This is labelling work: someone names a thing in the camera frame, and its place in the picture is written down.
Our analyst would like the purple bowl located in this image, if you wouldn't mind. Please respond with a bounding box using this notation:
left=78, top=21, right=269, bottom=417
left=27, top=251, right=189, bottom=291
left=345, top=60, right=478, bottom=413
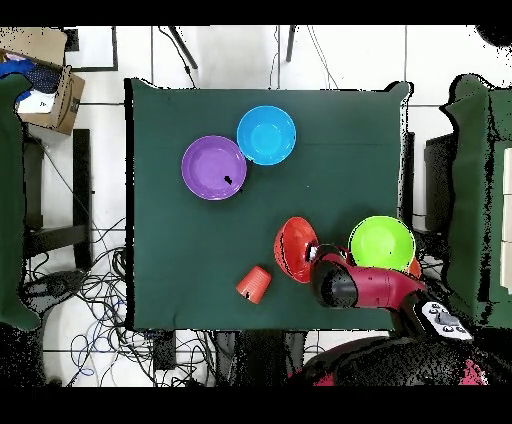
left=180, top=134, right=248, bottom=202

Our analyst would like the orange cup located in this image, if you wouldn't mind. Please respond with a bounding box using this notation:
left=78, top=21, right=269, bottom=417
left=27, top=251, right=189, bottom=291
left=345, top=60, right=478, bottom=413
left=234, top=265, right=273, bottom=306

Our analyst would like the cardboard box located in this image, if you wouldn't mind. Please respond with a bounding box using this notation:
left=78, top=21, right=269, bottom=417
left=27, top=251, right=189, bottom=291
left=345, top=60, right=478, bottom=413
left=0, top=26, right=86, bottom=137

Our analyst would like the large orange bowl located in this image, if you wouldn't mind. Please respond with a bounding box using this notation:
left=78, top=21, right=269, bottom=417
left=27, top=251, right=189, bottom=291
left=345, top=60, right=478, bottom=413
left=273, top=216, right=321, bottom=285

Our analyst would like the dark green tablecloth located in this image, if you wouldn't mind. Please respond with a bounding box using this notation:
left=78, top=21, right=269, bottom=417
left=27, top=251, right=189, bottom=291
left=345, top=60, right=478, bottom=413
left=124, top=77, right=415, bottom=334

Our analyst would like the green covered side table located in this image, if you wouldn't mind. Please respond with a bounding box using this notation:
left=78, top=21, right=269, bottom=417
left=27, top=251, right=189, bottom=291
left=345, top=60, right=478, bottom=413
left=439, top=73, right=512, bottom=329
left=0, top=73, right=41, bottom=331

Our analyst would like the green bowl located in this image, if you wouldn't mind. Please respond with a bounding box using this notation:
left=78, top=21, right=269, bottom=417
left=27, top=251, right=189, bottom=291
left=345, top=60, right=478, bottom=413
left=348, top=215, right=417, bottom=273

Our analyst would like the blue cloth bundle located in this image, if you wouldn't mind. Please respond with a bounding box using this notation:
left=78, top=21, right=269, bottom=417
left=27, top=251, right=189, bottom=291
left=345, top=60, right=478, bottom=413
left=0, top=55, right=62, bottom=101

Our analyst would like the black chair frame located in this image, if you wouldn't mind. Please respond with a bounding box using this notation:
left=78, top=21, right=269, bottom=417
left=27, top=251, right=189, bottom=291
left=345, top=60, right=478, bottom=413
left=21, top=128, right=93, bottom=273
left=399, top=131, right=455, bottom=249

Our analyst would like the black tripod leg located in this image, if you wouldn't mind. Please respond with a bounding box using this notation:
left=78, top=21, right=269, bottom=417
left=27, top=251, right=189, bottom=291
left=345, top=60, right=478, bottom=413
left=167, top=25, right=199, bottom=70
left=285, top=24, right=297, bottom=63

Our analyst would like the white board black frame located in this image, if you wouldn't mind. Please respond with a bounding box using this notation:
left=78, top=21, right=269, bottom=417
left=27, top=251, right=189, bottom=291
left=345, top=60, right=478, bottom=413
left=63, top=25, right=119, bottom=73

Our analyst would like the dark grey stand base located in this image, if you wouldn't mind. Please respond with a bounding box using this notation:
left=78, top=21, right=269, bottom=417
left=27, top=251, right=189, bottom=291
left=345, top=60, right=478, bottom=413
left=21, top=270, right=87, bottom=317

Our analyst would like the tangle of cables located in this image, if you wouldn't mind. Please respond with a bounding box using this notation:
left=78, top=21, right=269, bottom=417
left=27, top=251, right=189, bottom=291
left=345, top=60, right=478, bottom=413
left=23, top=215, right=217, bottom=387

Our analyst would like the blue cable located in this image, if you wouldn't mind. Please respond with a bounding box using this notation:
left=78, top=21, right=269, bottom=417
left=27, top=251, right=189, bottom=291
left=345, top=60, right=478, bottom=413
left=71, top=335, right=97, bottom=379

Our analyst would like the black power strip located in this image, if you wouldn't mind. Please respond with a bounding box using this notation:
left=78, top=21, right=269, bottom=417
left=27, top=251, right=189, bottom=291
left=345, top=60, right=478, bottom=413
left=152, top=329, right=178, bottom=371

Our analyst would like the large blue bowl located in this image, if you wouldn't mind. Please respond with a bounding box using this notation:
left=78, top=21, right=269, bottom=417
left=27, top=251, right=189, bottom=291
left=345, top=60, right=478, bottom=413
left=235, top=104, right=298, bottom=166

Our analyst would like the white packet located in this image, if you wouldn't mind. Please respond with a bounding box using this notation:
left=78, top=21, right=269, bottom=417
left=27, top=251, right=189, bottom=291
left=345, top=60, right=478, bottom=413
left=16, top=89, right=56, bottom=116

